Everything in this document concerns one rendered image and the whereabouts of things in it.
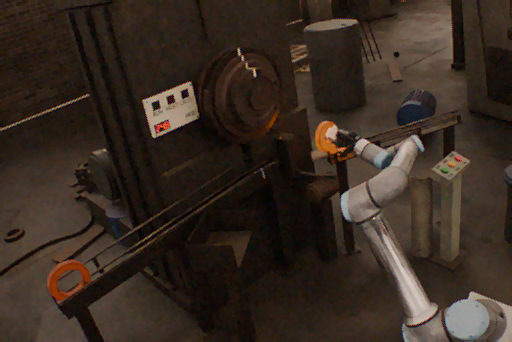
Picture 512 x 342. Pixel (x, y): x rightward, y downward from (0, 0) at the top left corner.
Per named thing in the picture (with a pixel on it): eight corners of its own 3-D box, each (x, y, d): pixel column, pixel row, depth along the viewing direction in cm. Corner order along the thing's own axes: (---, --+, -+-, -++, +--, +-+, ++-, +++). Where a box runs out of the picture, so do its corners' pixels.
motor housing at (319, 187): (312, 259, 287) (300, 183, 264) (335, 242, 299) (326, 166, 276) (328, 267, 278) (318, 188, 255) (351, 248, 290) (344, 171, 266)
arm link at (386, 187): (393, 171, 168) (416, 129, 226) (364, 186, 174) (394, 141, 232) (409, 199, 169) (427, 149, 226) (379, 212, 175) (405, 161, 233)
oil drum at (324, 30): (303, 107, 534) (291, 29, 495) (336, 91, 566) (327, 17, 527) (344, 115, 491) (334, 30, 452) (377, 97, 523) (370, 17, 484)
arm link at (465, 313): (501, 333, 171) (490, 333, 158) (461, 346, 179) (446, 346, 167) (489, 296, 178) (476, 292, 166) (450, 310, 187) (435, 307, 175)
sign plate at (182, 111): (152, 137, 218) (142, 100, 210) (197, 117, 232) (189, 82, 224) (155, 138, 216) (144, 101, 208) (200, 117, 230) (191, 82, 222)
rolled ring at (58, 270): (78, 253, 192) (76, 251, 194) (41, 279, 183) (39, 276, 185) (98, 285, 201) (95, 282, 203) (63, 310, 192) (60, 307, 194)
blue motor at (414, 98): (395, 139, 418) (393, 103, 403) (408, 115, 461) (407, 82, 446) (430, 140, 403) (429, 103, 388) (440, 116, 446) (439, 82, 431)
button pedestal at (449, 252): (426, 263, 263) (426, 168, 237) (447, 242, 276) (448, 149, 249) (451, 273, 252) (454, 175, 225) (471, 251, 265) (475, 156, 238)
